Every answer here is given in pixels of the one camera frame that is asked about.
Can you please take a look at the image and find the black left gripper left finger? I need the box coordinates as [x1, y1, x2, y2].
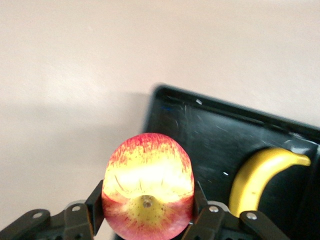
[0, 178, 105, 240]

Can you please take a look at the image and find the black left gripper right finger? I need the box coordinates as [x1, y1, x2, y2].
[186, 179, 292, 240]

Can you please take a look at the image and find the yellow banana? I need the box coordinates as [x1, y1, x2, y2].
[228, 147, 312, 218]

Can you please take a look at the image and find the black plastic tray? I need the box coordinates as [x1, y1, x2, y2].
[112, 83, 320, 240]

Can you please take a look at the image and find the yellow-red striped apple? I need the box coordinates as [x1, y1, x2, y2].
[101, 132, 195, 240]

